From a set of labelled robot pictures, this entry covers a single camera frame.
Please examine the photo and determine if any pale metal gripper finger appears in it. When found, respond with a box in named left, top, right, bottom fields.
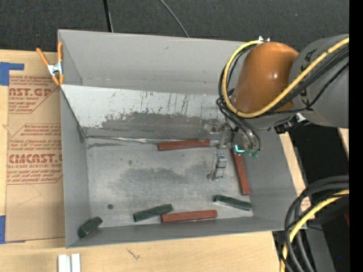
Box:
left=216, top=150, right=227, bottom=179
left=207, top=152, right=218, bottom=182

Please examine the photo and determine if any red-brown flat block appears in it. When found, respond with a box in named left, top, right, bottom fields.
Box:
left=230, top=148, right=251, bottom=196
left=160, top=209, right=219, bottom=224
left=157, top=139, right=212, bottom=152

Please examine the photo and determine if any dark green flat block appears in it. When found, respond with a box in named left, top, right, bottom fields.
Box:
left=132, top=203, right=174, bottom=223
left=77, top=216, right=104, bottom=239
left=213, top=194, right=253, bottom=212

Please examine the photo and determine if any grey metal bin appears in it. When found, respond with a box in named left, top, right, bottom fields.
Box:
left=57, top=29, right=309, bottom=249

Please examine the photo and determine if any brown cardboard board red print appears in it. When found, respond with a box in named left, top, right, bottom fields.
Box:
left=0, top=49, right=67, bottom=244

